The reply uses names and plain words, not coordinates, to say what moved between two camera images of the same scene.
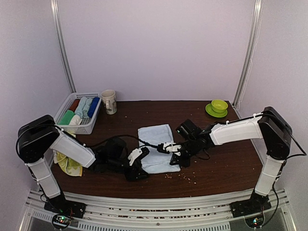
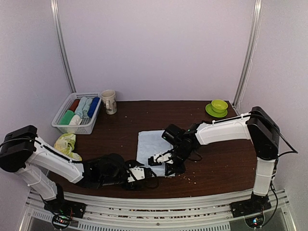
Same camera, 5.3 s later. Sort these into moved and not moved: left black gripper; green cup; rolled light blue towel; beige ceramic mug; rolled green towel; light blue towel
Moved: light blue towel; left black gripper
Not moved: beige ceramic mug; rolled light blue towel; rolled green towel; green cup
